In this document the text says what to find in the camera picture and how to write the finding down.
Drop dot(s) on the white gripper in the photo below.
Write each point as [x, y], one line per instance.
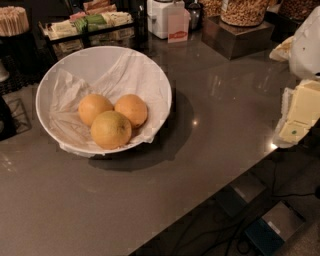
[306, 46]

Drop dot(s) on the orange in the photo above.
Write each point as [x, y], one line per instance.
[111, 130]
[134, 108]
[91, 106]

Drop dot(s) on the white bowl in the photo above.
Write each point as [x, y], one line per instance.
[86, 63]

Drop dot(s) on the metal box stand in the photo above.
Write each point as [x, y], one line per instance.
[234, 42]

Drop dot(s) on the dark cereal jar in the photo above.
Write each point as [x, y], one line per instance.
[297, 9]

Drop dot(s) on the glass cereal jar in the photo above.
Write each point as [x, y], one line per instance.
[243, 13]

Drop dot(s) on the small white sign card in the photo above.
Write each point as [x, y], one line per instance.
[178, 25]

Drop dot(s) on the grey floor box far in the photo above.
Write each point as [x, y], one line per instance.
[238, 194]

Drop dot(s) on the grey floor box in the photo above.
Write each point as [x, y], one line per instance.
[274, 228]
[238, 194]

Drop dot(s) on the white appliance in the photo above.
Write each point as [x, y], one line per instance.
[157, 15]

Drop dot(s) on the white paper liner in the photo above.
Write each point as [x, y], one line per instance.
[133, 76]

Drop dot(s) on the grey floor box near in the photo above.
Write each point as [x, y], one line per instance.
[274, 228]

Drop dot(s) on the black tea bag rack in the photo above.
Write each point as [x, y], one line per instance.
[97, 23]

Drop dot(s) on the wooden stir sticks cup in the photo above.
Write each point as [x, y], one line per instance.
[13, 21]

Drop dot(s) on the black wire basket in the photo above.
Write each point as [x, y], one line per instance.
[13, 118]

